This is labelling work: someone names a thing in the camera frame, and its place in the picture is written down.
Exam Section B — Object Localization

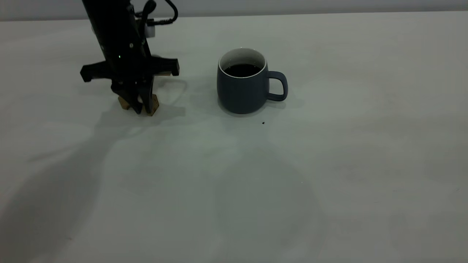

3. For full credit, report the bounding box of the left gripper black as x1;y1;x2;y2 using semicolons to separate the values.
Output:
80;51;180;115

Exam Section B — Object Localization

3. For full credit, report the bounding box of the arched wooden block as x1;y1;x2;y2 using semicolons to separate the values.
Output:
117;94;160;117

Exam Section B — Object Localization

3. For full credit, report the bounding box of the dark grey ceramic mug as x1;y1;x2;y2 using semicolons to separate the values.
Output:
216;48;288;114

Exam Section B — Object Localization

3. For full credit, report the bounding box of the black camera cable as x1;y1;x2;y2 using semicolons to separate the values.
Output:
135;0;179;41

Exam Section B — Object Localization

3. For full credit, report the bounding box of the dark coffee liquid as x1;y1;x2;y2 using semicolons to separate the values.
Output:
223;64;263;78

